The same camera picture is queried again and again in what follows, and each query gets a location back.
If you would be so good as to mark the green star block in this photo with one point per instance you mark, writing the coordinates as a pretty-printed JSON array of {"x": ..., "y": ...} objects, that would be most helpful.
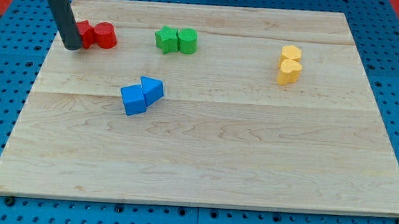
[{"x": 167, "y": 39}]

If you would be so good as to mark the wooden board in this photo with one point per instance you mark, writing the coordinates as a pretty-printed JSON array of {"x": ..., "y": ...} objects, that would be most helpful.
[{"x": 224, "y": 135}]

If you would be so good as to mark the yellow hexagon block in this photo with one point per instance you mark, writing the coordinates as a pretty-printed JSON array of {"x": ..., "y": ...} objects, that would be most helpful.
[{"x": 290, "y": 52}]

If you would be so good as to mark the blue triangle block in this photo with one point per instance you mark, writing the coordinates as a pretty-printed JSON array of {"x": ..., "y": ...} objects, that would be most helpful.
[{"x": 152, "y": 89}]

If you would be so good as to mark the red cylinder block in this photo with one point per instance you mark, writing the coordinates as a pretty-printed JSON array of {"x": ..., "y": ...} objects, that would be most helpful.
[{"x": 105, "y": 35}]

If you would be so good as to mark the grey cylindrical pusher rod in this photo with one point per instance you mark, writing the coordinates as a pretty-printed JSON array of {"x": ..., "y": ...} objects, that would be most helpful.
[{"x": 66, "y": 24}]

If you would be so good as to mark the red star block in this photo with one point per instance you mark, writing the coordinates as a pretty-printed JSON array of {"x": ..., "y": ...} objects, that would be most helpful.
[{"x": 86, "y": 32}]

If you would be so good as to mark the green cylinder block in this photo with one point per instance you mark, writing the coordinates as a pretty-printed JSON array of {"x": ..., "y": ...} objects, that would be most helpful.
[{"x": 187, "y": 38}]

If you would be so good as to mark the blue cube block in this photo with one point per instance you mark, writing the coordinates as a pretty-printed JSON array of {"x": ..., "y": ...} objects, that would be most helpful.
[{"x": 133, "y": 99}]

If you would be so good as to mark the yellow heart block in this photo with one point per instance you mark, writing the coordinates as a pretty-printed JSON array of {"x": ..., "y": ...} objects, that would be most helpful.
[{"x": 289, "y": 72}]

